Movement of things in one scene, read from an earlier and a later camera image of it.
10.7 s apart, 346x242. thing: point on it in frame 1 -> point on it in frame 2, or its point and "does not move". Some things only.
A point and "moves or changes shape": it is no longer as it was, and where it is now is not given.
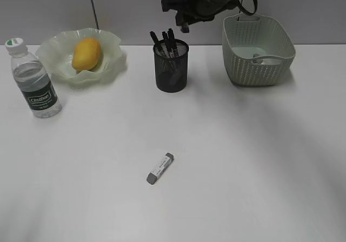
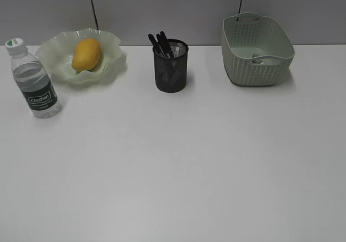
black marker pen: x=170 y=40 -> x=165 y=44
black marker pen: x=157 y=41 moves or changes shape
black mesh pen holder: x=171 y=64 does not move
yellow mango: x=86 y=54 does not move
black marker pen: x=165 y=37 -> x=161 y=47
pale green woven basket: x=257 y=50 does not move
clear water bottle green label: x=35 y=80 does not move
